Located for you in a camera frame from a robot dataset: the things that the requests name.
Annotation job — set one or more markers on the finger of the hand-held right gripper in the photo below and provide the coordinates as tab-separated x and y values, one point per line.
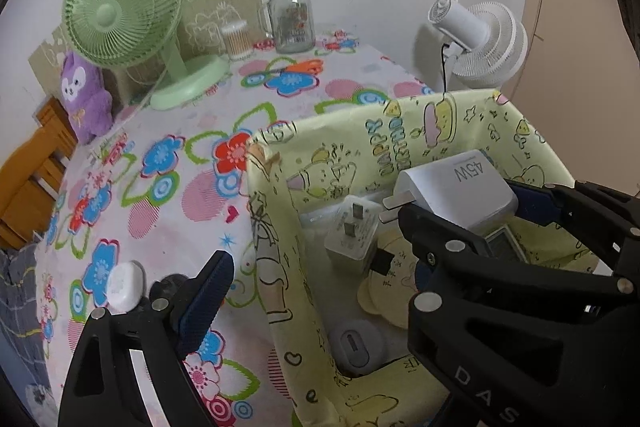
537	204
480	337

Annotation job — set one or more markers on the clear cotton swab jar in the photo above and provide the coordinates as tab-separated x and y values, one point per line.
236	42

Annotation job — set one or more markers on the white standing fan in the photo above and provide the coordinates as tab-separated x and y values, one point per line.
480	32

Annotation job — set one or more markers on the beige round disc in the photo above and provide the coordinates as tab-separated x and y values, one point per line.
400	247
382	307

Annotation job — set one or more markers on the yellow cartoon printed box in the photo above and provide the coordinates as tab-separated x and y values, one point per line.
350	142

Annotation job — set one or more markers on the grey plaid blanket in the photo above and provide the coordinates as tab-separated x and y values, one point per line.
20	307

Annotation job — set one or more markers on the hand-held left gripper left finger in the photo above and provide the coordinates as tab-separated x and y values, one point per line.
202	307

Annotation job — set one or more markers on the black round object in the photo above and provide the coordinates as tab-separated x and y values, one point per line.
167	287

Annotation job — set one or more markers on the floral tablecloth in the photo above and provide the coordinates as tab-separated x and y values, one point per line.
200	207

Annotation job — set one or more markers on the small white charger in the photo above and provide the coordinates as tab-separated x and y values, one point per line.
350	247

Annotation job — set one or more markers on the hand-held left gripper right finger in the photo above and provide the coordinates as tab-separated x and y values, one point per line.
431	276

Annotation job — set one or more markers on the purple plush toy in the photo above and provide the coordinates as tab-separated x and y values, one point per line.
82	107

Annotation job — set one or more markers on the white round object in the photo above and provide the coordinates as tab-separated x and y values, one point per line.
125	284

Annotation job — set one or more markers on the glass jar with green lid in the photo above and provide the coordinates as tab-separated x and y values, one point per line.
290	22

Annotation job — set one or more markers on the green desk fan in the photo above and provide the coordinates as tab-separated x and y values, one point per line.
107	14

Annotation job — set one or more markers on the large white charger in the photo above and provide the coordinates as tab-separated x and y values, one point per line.
465	187

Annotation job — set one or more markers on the beige door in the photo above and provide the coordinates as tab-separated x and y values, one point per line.
575	82

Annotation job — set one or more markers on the grey round gadget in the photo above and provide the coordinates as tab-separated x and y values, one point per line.
355	347

